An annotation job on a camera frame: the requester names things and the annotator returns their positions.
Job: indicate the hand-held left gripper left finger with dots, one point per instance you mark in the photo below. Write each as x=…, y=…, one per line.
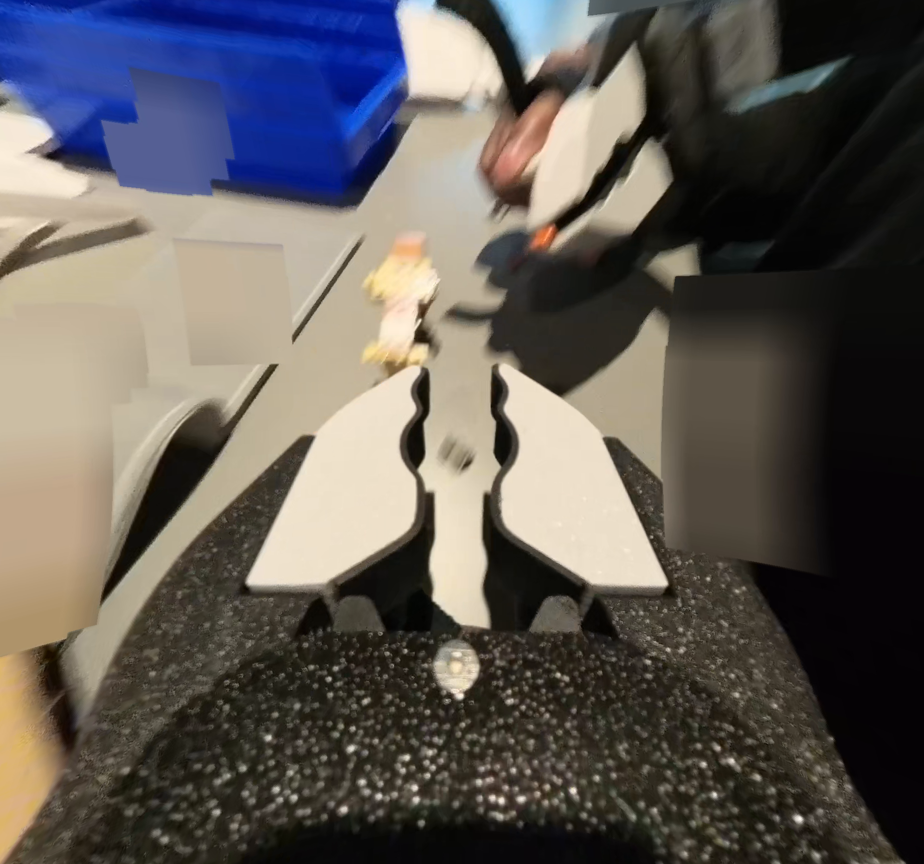
x=346, y=496

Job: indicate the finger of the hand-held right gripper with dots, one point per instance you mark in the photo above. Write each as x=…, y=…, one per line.
x=639, y=182
x=585, y=128

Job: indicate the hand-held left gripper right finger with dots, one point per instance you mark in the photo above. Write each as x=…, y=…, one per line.
x=570, y=503

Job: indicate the orange round stud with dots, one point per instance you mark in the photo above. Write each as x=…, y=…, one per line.
x=543, y=237

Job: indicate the orange tan brick model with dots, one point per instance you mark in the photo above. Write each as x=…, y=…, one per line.
x=401, y=301

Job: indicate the person's right hand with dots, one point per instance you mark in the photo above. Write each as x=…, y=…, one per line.
x=512, y=153

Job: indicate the grey instruction booklet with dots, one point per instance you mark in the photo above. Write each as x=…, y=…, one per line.
x=317, y=279

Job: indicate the blue plastic bin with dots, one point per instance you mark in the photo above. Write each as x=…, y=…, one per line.
x=289, y=70

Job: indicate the person's dark jacket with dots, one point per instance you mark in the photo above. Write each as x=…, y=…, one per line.
x=830, y=698

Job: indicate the brown cardboard box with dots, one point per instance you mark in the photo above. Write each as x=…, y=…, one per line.
x=29, y=734

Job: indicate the torn white paper bag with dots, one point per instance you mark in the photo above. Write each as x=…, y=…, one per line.
x=29, y=182

